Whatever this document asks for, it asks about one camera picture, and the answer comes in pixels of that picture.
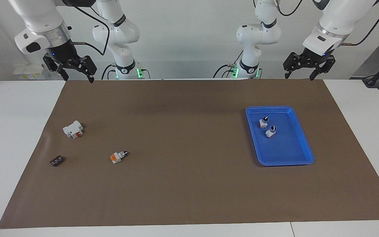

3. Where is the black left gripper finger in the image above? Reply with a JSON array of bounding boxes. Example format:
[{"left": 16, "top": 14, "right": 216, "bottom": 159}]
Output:
[
  {"left": 310, "top": 57, "right": 336, "bottom": 81},
  {"left": 283, "top": 52, "right": 305, "bottom": 79}
]

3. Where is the white circuit breaker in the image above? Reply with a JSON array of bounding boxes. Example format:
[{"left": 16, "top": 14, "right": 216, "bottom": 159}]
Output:
[{"left": 63, "top": 120, "right": 84, "bottom": 139}]

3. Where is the white power strip box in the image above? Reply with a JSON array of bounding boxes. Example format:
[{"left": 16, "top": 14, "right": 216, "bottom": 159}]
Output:
[{"left": 13, "top": 64, "right": 45, "bottom": 80}]

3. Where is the black arm base cable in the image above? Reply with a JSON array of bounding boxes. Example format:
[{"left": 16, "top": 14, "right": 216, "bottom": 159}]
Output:
[
  {"left": 101, "top": 64, "right": 116, "bottom": 80},
  {"left": 213, "top": 64, "right": 235, "bottom": 78}
]

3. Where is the brown table mat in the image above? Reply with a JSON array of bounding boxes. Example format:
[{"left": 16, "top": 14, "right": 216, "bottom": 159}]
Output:
[{"left": 0, "top": 79, "right": 379, "bottom": 229}]

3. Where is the white rotary switch orange base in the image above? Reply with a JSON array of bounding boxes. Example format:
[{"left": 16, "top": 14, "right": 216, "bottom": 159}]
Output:
[{"left": 110, "top": 150, "right": 128, "bottom": 164}]

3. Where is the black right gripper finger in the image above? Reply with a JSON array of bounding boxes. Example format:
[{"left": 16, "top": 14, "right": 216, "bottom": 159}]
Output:
[
  {"left": 43, "top": 54, "right": 69, "bottom": 81},
  {"left": 78, "top": 56, "right": 98, "bottom": 83}
]

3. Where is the blue plastic tray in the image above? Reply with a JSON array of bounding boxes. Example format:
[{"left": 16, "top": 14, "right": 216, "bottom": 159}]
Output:
[{"left": 245, "top": 106, "right": 315, "bottom": 167}]

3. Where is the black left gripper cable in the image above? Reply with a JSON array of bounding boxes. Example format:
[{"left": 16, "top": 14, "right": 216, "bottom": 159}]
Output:
[{"left": 341, "top": 0, "right": 379, "bottom": 46}]

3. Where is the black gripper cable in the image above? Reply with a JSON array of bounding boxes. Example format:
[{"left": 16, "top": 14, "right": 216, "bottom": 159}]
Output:
[
  {"left": 341, "top": 0, "right": 379, "bottom": 46},
  {"left": 65, "top": 3, "right": 110, "bottom": 56}
]

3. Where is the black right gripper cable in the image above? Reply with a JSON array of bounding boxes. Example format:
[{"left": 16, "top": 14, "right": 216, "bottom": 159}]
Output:
[{"left": 65, "top": 3, "right": 110, "bottom": 56}]

